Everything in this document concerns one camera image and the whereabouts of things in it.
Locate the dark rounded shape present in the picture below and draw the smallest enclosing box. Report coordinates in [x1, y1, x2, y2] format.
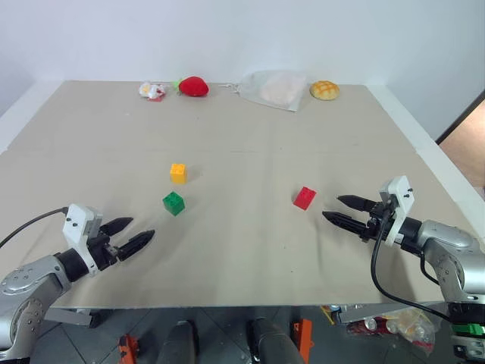
[246, 316, 310, 364]

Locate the red drink can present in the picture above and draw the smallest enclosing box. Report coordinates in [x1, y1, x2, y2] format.
[346, 317, 395, 337]

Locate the crumpled white red wrapper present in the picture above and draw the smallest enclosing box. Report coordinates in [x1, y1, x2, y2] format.
[139, 81, 167, 102]

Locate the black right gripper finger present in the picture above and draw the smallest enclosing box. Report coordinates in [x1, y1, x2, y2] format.
[321, 211, 368, 238]
[336, 194, 376, 213]

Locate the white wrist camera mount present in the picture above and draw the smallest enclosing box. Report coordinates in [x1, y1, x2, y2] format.
[379, 175, 415, 246]
[61, 203, 104, 275]

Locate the red toy brick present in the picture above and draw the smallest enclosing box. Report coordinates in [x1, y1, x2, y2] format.
[293, 186, 318, 210]

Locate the clear plastic bag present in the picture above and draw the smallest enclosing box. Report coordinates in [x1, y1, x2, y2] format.
[218, 70, 307, 113]

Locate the orange black clamp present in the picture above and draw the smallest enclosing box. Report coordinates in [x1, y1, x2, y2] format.
[290, 318, 315, 356]
[117, 333, 140, 364]

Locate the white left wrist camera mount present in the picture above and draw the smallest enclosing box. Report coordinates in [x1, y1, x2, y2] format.
[61, 203, 104, 275]

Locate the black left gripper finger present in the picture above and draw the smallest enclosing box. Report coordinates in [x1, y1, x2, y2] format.
[116, 229, 156, 262]
[99, 216, 134, 237]

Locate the golden pineapple bun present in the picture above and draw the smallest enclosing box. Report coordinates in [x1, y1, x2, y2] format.
[309, 80, 340, 102]

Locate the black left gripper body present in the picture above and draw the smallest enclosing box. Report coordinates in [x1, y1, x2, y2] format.
[87, 230, 125, 272]

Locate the orange toy brick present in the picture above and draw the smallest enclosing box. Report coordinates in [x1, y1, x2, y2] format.
[169, 162, 189, 185]

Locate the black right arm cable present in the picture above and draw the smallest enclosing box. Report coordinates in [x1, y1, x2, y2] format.
[370, 206, 455, 325]

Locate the grey table bracket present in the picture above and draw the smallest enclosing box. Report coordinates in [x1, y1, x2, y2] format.
[44, 307, 103, 329]

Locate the green toy brick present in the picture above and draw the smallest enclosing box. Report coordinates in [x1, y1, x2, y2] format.
[162, 191, 186, 217]

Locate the red plush strawberry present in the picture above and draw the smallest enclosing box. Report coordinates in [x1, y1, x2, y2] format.
[169, 75, 210, 98]

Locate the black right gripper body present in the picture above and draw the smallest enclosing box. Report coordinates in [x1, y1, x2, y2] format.
[359, 199, 395, 243]

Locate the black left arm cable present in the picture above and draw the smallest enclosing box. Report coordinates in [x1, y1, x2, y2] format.
[0, 207, 70, 249]

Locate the beige table mat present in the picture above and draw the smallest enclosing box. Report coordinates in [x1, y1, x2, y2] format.
[0, 80, 485, 309]

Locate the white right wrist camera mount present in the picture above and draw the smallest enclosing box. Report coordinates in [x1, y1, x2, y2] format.
[379, 175, 415, 246]

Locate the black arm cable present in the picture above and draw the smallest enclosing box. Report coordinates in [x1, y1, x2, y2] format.
[0, 207, 70, 249]
[370, 206, 455, 325]

